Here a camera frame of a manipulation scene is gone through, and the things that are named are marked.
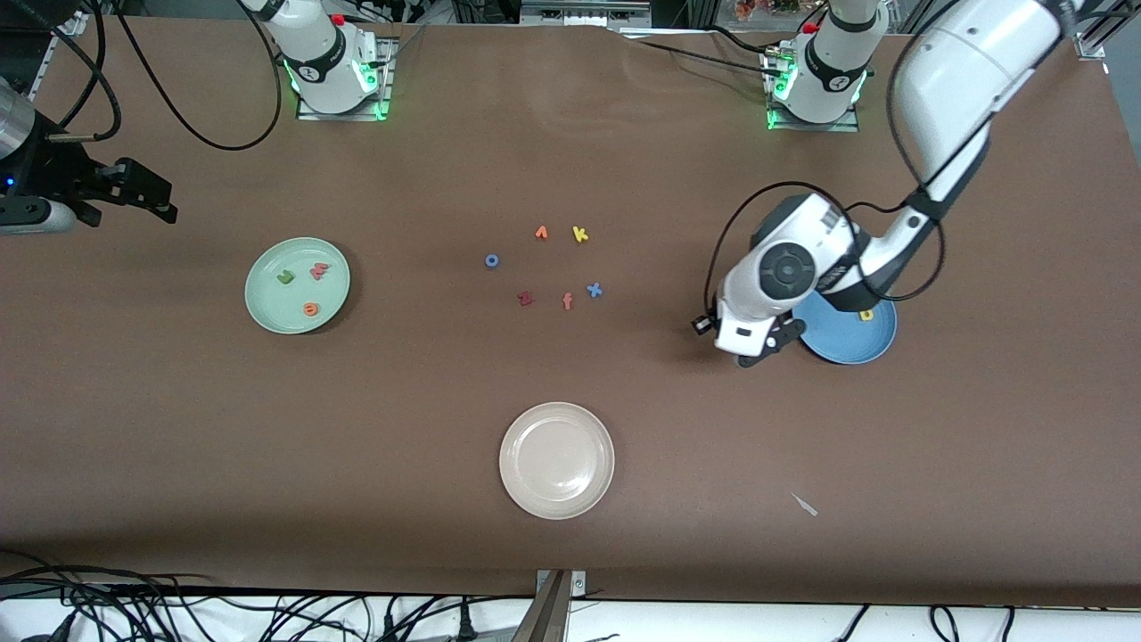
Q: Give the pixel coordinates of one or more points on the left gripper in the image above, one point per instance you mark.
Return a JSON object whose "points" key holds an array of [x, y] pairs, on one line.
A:
{"points": [[698, 328]]}

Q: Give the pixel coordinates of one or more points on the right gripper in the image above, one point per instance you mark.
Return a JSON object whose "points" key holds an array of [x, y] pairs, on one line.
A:
{"points": [[55, 172]]}

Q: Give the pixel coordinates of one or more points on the red foam letter w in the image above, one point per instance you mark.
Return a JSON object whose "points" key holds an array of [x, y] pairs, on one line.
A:
{"points": [[319, 272]]}

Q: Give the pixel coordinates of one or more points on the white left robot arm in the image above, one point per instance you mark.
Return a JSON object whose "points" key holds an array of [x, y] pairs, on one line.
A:
{"points": [[963, 62]]}

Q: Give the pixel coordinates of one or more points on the blue plate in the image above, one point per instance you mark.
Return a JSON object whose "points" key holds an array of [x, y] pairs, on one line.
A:
{"points": [[856, 343]]}

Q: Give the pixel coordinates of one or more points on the beige plate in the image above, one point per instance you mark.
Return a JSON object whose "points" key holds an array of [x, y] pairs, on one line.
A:
{"points": [[557, 459]]}

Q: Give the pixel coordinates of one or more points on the light green plate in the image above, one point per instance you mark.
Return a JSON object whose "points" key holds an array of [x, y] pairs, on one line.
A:
{"points": [[285, 308]]}

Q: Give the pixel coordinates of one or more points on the small white paper scrap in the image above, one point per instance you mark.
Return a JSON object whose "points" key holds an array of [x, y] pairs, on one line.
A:
{"points": [[805, 506]]}

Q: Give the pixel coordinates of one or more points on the brown table cover sheet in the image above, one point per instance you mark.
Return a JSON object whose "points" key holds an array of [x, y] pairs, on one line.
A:
{"points": [[178, 401]]}

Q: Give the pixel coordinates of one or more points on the orange colourful object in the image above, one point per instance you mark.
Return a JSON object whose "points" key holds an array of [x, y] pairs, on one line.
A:
{"points": [[758, 9]]}

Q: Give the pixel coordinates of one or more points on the grey metal box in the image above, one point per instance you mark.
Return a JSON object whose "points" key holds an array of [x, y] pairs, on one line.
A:
{"points": [[579, 13]]}

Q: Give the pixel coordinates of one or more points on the black power plug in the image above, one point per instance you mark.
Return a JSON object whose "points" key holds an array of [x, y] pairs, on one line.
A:
{"points": [[464, 620]]}

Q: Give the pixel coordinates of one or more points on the aluminium frame rail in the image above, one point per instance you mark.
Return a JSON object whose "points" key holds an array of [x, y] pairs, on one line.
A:
{"points": [[34, 94]]}

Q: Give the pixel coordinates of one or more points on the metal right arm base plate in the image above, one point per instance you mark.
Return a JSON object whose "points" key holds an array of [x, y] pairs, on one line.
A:
{"points": [[306, 113]]}

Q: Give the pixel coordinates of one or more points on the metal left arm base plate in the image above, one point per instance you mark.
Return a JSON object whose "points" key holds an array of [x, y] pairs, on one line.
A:
{"points": [[802, 127]]}

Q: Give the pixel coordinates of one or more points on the metal clamp bracket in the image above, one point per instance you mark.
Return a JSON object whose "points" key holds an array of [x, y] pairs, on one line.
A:
{"points": [[578, 581]]}

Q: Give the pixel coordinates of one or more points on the grey camera pole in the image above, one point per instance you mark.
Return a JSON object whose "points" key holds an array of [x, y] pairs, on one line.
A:
{"points": [[544, 615]]}

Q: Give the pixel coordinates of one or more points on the aluminium corner bracket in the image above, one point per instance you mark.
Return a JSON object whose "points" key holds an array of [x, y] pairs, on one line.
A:
{"points": [[1089, 45]]}

